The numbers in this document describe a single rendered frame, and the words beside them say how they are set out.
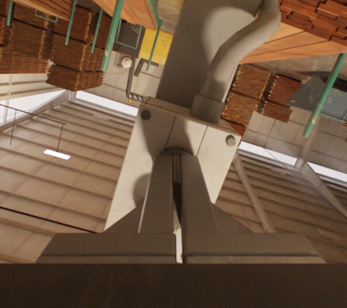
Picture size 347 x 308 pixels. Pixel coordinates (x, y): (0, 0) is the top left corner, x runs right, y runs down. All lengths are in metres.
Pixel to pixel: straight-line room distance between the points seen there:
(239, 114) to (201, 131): 9.51
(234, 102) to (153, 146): 9.34
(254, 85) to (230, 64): 9.45
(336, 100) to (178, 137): 6.84
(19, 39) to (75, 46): 1.91
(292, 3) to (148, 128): 1.61
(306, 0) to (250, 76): 7.83
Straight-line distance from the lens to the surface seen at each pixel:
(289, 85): 10.17
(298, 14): 1.74
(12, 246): 9.54
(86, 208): 11.37
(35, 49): 10.39
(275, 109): 10.05
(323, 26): 1.81
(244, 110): 9.63
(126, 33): 6.71
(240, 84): 9.43
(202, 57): 0.22
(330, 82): 2.14
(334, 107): 6.98
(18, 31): 10.59
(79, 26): 9.85
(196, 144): 0.17
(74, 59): 9.86
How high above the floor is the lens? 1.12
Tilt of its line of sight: 14 degrees up
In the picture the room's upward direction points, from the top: 162 degrees counter-clockwise
